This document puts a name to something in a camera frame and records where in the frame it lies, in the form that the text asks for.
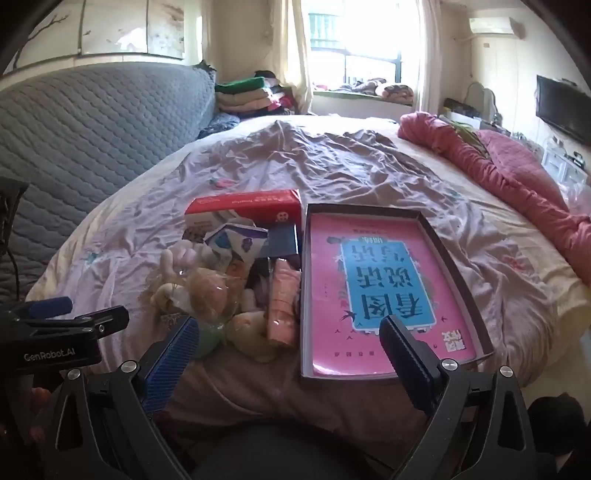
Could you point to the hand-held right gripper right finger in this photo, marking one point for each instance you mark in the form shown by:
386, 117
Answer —
411, 369

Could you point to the red and white box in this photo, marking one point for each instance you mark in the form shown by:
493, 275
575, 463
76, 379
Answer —
244, 203

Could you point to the cream curtain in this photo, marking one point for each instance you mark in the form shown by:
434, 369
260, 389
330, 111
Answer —
302, 55
427, 55

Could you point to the pink quilt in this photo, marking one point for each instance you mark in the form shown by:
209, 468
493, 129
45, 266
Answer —
508, 198

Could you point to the grey quilted headboard cover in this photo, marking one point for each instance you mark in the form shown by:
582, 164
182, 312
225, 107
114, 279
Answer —
92, 138

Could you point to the white cabinet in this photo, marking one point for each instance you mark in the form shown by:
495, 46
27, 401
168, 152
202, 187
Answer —
565, 166

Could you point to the white air conditioner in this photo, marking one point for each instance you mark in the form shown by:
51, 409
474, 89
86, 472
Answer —
491, 25

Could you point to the white printed paper packet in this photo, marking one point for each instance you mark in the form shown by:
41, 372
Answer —
235, 240

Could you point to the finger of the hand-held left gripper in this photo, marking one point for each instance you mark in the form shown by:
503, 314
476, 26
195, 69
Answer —
48, 307
104, 321

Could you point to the white framed mirror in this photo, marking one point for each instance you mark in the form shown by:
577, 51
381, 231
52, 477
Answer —
480, 97

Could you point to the patterned folded bedding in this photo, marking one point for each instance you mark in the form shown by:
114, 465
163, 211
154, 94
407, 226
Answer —
383, 87

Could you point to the green round puff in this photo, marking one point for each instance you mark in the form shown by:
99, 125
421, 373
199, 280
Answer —
208, 340

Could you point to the dark blue box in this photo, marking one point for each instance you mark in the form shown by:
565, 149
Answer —
282, 241

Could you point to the black television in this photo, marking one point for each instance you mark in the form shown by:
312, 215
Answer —
563, 106

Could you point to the person's left hand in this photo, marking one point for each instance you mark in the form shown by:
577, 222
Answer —
41, 398

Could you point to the blue patterned cloth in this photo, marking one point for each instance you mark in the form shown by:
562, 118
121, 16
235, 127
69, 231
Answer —
218, 123

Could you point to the window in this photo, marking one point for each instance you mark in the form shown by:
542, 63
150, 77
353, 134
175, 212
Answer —
364, 41

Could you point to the beige plush bear toy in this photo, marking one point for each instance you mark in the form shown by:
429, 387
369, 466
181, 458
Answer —
205, 286

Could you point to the bed with cream sheet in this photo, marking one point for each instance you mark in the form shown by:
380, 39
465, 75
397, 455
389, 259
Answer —
517, 230

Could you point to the dark cloth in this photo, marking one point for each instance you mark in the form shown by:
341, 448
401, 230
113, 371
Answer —
554, 429

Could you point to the stack of folded clothes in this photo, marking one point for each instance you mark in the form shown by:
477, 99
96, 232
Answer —
249, 97

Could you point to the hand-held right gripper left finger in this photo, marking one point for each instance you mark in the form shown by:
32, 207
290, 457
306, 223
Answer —
173, 364

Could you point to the grey cardboard box tray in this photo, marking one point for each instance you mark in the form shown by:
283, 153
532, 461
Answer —
461, 286

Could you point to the pink quilted pillow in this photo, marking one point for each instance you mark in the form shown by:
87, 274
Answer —
521, 161

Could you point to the green cloth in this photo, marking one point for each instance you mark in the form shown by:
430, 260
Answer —
467, 131

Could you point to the tree wall painting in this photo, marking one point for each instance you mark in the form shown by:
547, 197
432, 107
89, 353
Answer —
115, 27

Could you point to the pink folded cloth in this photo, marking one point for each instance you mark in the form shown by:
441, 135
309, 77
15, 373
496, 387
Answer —
284, 304

